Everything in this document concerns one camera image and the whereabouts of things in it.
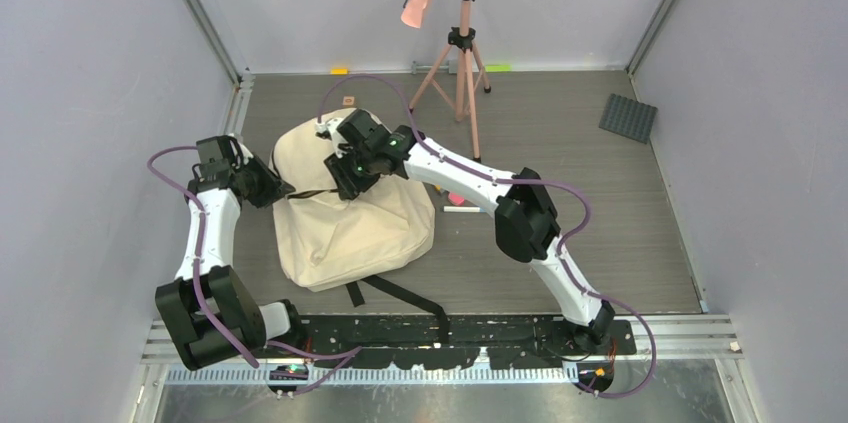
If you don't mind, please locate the blue capped white marker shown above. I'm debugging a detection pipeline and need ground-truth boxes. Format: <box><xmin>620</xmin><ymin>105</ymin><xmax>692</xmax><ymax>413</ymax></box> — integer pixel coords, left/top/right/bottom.
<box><xmin>442</xmin><ymin>205</ymin><xmax>485</xmax><ymax>213</ymax></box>

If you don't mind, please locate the pink eraser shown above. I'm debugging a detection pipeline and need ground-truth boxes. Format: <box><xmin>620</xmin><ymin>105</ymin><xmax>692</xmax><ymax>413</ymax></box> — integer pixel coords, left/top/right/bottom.
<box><xmin>448</xmin><ymin>192</ymin><xmax>465</xmax><ymax>206</ymax></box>

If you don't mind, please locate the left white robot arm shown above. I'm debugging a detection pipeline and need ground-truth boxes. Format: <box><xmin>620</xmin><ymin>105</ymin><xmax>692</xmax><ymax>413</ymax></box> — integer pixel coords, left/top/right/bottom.
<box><xmin>147</xmin><ymin>134</ymin><xmax>307</xmax><ymax>370</ymax></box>

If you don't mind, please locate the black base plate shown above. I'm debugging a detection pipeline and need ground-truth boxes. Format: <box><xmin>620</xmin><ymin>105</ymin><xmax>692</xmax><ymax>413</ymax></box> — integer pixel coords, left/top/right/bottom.
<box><xmin>293</xmin><ymin>314</ymin><xmax>637</xmax><ymax>370</ymax></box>

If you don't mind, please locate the dark grey studded plate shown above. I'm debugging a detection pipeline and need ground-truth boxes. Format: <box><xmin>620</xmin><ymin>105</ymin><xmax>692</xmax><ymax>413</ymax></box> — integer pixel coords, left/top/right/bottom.
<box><xmin>598</xmin><ymin>94</ymin><xmax>658</xmax><ymax>144</ymax></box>

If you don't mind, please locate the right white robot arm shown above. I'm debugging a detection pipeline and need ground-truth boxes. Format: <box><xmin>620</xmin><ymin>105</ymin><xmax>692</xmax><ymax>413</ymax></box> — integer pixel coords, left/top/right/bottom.
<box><xmin>315</xmin><ymin>109</ymin><xmax>615</xmax><ymax>354</ymax></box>

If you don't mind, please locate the beige canvas backpack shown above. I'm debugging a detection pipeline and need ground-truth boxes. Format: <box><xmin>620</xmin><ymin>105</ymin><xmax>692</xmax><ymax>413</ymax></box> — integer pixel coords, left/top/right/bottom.
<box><xmin>270</xmin><ymin>108</ymin><xmax>453</xmax><ymax>346</ymax></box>

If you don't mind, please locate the pink tripod stand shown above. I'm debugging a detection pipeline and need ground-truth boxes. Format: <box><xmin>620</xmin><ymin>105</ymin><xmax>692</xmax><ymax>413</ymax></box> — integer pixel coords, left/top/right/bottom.
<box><xmin>408</xmin><ymin>0</ymin><xmax>492</xmax><ymax>162</ymax></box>

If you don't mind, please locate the green tape piece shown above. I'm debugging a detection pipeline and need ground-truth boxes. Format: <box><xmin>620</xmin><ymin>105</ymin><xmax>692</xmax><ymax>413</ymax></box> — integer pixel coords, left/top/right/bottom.
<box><xmin>485</xmin><ymin>64</ymin><xmax>512</xmax><ymax>73</ymax></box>

